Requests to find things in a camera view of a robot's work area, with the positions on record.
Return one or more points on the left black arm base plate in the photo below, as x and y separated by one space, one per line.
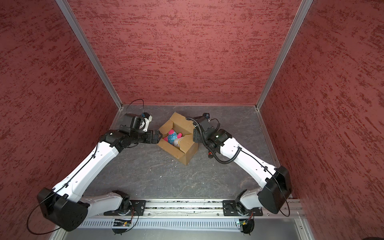
136 208

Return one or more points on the left aluminium corner post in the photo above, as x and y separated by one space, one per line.
79 33

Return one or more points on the aluminium corner post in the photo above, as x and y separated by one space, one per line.
290 37
79 33

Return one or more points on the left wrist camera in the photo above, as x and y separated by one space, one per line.
147 118

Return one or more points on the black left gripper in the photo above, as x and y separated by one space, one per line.
156 139

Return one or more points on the aluminium front rail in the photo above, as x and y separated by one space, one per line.
211 209

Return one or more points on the right aluminium corner post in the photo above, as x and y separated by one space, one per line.
290 37

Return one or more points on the white slotted cable duct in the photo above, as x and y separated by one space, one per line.
166 224

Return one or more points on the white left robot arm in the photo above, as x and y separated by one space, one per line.
65 204

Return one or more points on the brown cardboard express box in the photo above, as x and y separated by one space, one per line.
188 147

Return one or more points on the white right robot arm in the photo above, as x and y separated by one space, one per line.
274 182

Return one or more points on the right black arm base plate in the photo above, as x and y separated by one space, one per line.
231 208

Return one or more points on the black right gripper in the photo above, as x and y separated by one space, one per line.
197 136

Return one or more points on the white pink blue plush toy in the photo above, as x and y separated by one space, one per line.
174 138

